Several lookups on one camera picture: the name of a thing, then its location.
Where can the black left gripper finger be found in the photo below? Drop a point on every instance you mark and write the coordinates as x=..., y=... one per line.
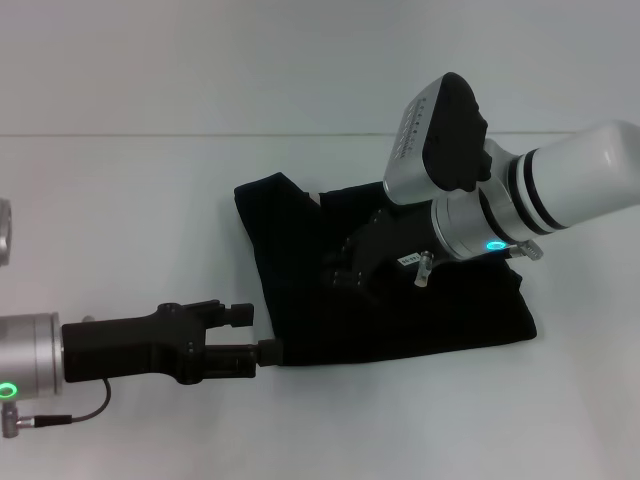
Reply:
x=235, y=360
x=239, y=315

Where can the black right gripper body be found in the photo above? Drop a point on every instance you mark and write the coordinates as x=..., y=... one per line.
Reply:
x=395, y=240

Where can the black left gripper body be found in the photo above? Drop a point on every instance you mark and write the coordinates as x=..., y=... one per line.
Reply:
x=130, y=345

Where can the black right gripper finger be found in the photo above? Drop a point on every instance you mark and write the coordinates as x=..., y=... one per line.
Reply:
x=345, y=277

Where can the black t-shirt with white print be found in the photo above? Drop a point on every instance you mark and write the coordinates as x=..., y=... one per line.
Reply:
x=450, y=320

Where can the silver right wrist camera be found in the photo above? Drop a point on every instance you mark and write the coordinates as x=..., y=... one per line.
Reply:
x=430, y=145

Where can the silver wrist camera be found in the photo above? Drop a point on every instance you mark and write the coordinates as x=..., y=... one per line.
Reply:
x=5, y=232
x=430, y=145

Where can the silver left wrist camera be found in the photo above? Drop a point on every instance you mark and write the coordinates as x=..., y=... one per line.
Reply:
x=5, y=232

